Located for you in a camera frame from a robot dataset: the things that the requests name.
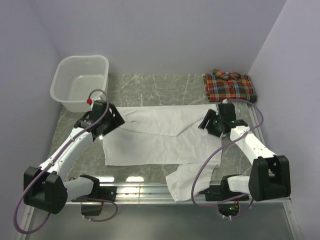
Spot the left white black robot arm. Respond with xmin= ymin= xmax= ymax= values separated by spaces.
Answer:
xmin=23 ymin=100 xmax=125 ymax=214

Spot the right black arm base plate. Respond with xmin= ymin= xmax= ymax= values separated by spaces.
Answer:
xmin=201 ymin=185 xmax=249 ymax=217

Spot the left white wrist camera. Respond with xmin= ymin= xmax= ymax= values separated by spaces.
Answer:
xmin=86 ymin=97 xmax=100 ymax=106

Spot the folded plaid flannel shirt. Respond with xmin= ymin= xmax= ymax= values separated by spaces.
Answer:
xmin=203 ymin=69 xmax=258 ymax=103

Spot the white plastic laundry basket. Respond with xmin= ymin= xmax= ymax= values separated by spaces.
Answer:
xmin=50 ymin=55 xmax=109 ymax=113

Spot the white long sleeve shirt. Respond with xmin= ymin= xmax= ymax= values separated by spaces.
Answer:
xmin=102 ymin=104 xmax=222 ymax=202

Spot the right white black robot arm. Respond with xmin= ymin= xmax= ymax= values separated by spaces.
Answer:
xmin=199 ymin=102 xmax=291 ymax=202

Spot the aluminium mounting rail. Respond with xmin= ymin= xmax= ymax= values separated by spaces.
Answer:
xmin=62 ymin=181 xmax=292 ymax=206

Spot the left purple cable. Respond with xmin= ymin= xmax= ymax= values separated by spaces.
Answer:
xmin=15 ymin=89 xmax=120 ymax=234

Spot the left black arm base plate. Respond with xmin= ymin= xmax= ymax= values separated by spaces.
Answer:
xmin=71 ymin=186 xmax=117 ymax=217

